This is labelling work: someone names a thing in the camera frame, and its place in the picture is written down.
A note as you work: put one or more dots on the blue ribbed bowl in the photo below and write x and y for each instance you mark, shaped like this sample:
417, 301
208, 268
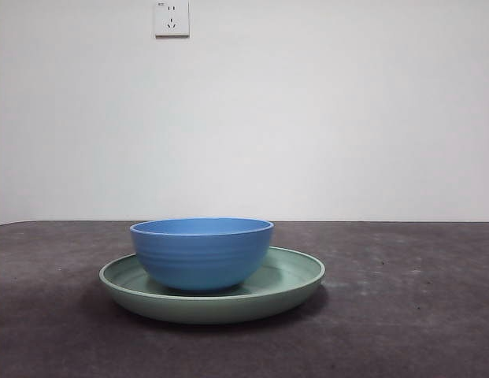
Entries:
201, 260

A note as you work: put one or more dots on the pale green plate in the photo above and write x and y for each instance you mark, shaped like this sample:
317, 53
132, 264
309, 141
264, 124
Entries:
212, 309

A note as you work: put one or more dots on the white wall socket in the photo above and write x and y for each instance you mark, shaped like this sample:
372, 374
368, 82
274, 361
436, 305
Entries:
172, 19

